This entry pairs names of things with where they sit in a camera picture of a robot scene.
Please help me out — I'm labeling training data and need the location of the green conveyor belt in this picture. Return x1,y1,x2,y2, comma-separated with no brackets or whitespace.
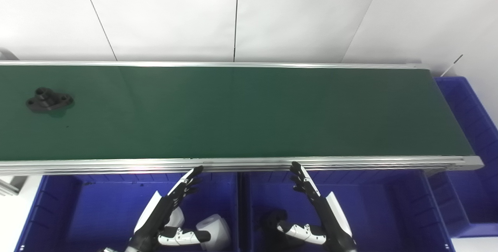
0,65,475,161
0,61,484,177

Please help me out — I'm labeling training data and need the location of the black part in bin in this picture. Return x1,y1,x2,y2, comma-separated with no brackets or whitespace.
259,209,289,245

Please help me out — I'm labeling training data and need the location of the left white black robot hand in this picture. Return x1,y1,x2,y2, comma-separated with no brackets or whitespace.
124,166,211,252

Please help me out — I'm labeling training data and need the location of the black flanged machine part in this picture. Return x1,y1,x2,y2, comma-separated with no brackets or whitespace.
26,87,74,113

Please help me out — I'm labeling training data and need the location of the blue plastic bin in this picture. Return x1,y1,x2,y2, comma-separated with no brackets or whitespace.
239,170,456,252
14,172,240,252
428,76,498,238

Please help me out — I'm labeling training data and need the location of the aluminium conveyor leg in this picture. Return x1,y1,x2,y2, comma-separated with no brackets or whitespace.
0,176,28,197

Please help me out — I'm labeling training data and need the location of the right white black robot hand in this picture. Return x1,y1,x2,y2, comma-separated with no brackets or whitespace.
277,161,358,252

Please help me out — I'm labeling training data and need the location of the white plastic part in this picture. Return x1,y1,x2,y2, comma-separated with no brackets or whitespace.
196,214,231,250

